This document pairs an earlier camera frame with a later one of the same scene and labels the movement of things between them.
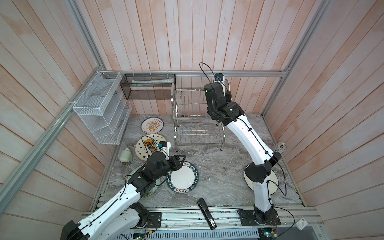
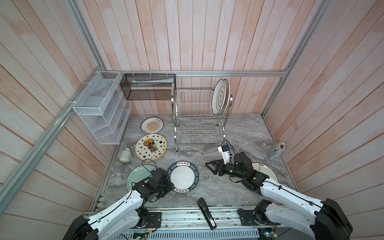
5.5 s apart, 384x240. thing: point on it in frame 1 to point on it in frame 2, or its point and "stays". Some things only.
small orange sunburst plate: (152, 125) stays
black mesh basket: (148, 86) stays
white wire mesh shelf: (104, 108) stays
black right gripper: (228, 98) to (219, 165)
